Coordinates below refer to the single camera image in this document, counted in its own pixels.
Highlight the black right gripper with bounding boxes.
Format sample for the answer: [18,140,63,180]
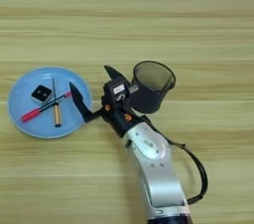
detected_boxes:
[68,64,147,138]

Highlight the black mesh pen cup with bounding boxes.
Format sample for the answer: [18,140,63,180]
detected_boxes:
[127,60,177,115]

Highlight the black square block white base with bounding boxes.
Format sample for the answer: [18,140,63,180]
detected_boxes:
[31,84,54,104]

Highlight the red and black pen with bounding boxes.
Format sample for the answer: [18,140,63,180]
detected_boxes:
[20,90,73,123]

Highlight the black box with white label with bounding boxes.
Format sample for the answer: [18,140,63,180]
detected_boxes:
[102,76,132,107]

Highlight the round blue plate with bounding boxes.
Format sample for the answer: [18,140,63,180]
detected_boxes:
[7,65,93,140]

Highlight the yellow handled screwdriver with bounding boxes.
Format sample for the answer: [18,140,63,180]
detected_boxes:
[51,76,64,128]

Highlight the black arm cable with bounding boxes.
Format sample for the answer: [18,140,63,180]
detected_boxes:
[165,137,209,206]

